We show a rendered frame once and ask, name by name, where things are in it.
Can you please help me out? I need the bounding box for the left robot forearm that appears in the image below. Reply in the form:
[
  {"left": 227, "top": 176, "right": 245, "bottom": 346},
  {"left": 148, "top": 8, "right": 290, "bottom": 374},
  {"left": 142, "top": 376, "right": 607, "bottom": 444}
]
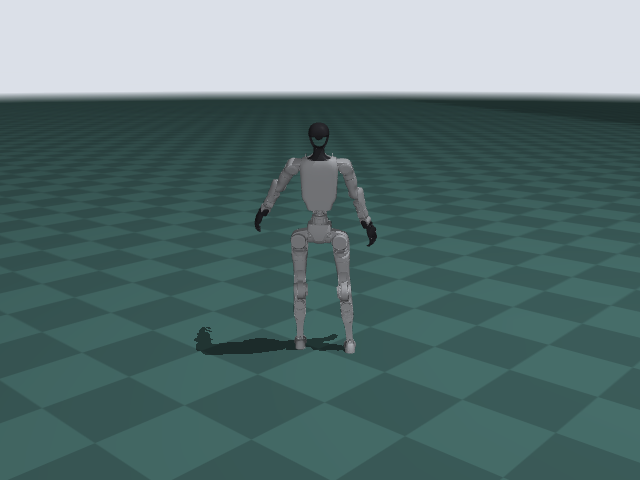
[{"left": 261, "top": 180, "right": 280, "bottom": 213}]

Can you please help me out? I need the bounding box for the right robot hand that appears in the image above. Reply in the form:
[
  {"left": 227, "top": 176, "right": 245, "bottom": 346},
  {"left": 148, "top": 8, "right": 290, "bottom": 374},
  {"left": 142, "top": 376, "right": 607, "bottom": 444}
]
[{"left": 361, "top": 221, "right": 377, "bottom": 246}]

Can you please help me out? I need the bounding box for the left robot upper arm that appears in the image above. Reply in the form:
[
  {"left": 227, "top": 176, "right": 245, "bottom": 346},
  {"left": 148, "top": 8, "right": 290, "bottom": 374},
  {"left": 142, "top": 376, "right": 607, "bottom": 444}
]
[{"left": 274, "top": 158, "right": 302, "bottom": 192}]

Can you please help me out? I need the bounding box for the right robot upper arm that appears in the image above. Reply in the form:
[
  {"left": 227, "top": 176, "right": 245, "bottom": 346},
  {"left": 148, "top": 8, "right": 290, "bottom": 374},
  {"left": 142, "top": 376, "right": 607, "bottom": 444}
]
[{"left": 336, "top": 158, "right": 361, "bottom": 200}]

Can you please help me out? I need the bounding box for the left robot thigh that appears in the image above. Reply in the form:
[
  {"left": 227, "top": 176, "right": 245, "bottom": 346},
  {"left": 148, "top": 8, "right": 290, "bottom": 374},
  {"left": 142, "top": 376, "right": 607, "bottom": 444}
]
[{"left": 291, "top": 227, "right": 308, "bottom": 298}]

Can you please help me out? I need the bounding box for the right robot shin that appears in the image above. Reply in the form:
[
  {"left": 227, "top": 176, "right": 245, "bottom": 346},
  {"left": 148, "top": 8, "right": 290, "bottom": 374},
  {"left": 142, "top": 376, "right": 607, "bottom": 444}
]
[{"left": 340, "top": 285, "right": 353, "bottom": 343}]

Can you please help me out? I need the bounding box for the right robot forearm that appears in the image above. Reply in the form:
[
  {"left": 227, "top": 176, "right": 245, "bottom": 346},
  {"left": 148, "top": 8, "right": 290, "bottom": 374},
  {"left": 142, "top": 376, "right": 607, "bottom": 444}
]
[{"left": 353, "top": 188, "right": 371, "bottom": 225}]

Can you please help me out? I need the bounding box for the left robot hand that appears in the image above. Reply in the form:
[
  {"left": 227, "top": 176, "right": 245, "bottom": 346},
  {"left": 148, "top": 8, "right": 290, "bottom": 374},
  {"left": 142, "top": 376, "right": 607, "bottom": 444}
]
[{"left": 255, "top": 207, "right": 269, "bottom": 232}]

